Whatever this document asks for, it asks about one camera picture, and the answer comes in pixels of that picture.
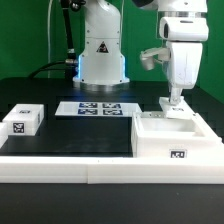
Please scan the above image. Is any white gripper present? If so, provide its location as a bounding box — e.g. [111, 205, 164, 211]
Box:
[166, 41, 203, 104]

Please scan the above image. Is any white cabinet door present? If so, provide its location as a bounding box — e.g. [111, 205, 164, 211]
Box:
[159, 97, 194, 119]
[141, 111, 164, 118]

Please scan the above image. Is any white cabinet body box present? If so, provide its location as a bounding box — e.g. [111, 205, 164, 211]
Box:
[131, 112, 224, 158]

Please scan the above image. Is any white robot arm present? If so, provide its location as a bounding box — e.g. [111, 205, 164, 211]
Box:
[60, 0, 209, 105]

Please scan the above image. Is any white cabinet top block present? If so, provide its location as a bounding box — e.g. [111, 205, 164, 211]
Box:
[3, 104, 44, 136]

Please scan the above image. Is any white fiducial marker sheet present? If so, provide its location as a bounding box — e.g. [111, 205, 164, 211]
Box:
[55, 101, 141, 117]

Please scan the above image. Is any black cable bundle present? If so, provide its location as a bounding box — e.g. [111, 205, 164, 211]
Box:
[28, 0, 87, 80]

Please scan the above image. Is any white U-shaped fence frame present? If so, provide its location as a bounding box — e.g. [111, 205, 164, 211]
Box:
[0, 120, 224, 184]

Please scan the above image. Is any white thin cable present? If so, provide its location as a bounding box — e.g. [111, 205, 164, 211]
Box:
[47, 0, 55, 79]

